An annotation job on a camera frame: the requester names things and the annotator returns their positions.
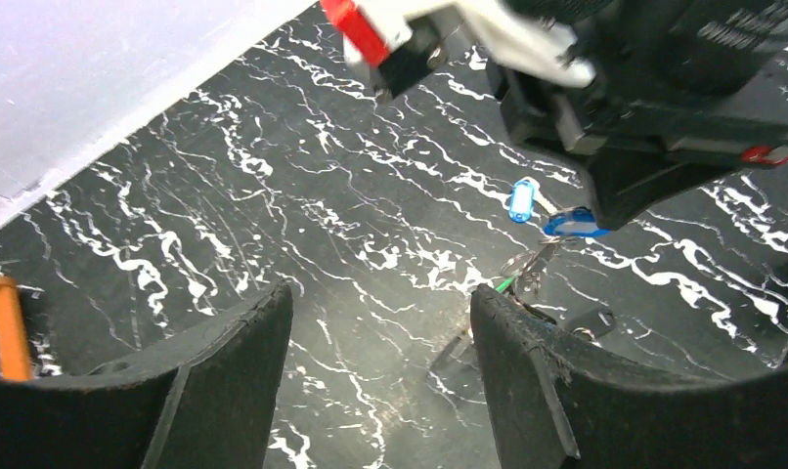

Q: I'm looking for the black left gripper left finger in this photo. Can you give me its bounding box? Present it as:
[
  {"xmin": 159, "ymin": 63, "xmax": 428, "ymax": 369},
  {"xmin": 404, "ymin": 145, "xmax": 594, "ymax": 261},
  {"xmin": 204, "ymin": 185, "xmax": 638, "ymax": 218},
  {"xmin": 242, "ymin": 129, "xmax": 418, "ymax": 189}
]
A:
[{"xmin": 0, "ymin": 282, "xmax": 293, "ymax": 468}]

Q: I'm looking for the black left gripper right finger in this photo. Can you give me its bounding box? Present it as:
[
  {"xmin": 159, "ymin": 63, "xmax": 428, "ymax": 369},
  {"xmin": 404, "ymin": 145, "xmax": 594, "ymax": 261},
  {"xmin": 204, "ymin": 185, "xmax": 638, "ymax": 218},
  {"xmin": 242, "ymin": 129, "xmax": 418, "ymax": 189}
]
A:
[{"xmin": 470, "ymin": 284, "xmax": 788, "ymax": 468}]

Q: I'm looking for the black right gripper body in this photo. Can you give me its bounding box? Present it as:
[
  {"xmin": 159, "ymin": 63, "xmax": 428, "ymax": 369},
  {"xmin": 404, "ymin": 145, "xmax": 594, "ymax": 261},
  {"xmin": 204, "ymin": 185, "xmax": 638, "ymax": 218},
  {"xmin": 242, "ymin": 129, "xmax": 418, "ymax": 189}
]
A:
[{"xmin": 487, "ymin": 1, "xmax": 788, "ymax": 231}]

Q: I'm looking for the blue key tag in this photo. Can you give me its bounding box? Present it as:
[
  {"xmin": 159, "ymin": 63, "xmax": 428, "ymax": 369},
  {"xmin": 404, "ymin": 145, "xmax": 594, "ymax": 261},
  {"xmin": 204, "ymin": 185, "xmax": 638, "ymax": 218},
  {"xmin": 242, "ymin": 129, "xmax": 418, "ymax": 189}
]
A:
[
  {"xmin": 543, "ymin": 206, "xmax": 609, "ymax": 237},
  {"xmin": 507, "ymin": 177, "xmax": 538, "ymax": 224}
]

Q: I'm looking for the green key tag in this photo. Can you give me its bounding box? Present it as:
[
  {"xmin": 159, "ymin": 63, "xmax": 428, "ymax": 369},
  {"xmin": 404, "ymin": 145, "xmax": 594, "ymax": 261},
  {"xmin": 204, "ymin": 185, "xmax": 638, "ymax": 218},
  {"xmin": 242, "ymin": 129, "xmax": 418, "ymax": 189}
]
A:
[{"xmin": 494, "ymin": 276, "xmax": 517, "ymax": 294}]

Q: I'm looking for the orange wooden shelf rack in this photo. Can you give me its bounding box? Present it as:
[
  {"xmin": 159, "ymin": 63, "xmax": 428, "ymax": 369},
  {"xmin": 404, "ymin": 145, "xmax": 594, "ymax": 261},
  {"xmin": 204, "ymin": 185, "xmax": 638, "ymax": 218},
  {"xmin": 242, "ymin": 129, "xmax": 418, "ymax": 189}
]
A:
[{"xmin": 0, "ymin": 276, "xmax": 33, "ymax": 381}]

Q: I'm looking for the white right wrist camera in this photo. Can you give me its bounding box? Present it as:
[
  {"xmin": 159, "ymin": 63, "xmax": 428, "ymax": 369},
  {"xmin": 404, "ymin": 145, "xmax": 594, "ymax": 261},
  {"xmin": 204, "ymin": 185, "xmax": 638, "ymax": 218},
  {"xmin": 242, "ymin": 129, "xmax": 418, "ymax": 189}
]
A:
[{"xmin": 320, "ymin": 0, "xmax": 605, "ymax": 102}]

